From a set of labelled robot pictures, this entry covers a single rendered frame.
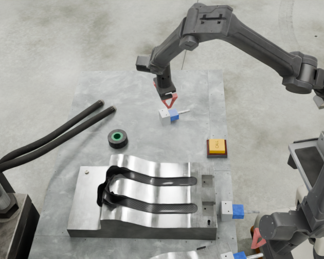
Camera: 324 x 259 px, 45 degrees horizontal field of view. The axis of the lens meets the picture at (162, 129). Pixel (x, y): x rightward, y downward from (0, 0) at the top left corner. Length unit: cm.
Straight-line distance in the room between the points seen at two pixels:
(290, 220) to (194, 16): 55
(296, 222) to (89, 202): 74
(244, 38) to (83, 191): 78
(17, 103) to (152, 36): 129
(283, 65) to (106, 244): 81
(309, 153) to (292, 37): 236
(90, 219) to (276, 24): 279
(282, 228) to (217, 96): 95
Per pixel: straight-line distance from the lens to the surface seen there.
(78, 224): 137
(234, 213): 137
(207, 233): 132
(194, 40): 102
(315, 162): 130
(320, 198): 89
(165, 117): 162
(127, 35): 359
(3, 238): 153
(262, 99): 295
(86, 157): 160
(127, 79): 189
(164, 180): 139
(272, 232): 94
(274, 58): 112
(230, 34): 100
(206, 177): 140
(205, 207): 135
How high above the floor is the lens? 203
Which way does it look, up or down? 49 degrees down
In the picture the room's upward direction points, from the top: 5 degrees counter-clockwise
